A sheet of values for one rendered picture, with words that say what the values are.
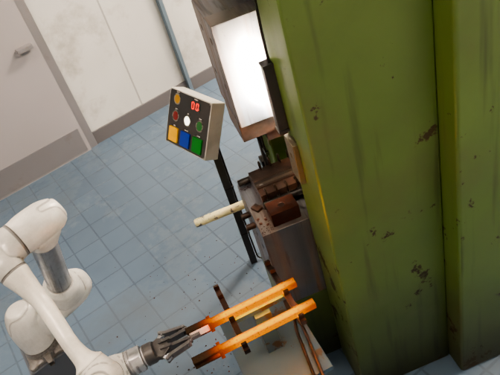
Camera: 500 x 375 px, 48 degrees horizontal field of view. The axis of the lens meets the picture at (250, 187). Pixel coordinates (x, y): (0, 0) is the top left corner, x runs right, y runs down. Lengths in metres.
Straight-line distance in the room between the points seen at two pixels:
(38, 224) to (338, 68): 1.14
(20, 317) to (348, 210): 1.41
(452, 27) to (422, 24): 0.10
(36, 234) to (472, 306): 1.71
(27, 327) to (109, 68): 2.94
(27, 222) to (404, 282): 1.44
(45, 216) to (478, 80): 1.48
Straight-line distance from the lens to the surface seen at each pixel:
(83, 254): 4.08
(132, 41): 5.06
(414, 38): 1.75
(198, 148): 2.71
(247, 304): 2.00
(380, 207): 2.03
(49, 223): 2.10
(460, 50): 1.72
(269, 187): 2.35
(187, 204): 4.04
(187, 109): 2.77
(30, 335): 2.60
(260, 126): 2.15
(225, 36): 1.91
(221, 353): 1.91
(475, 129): 1.91
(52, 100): 4.90
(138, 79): 5.16
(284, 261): 2.39
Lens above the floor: 2.46
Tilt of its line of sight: 38 degrees down
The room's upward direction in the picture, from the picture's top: 18 degrees counter-clockwise
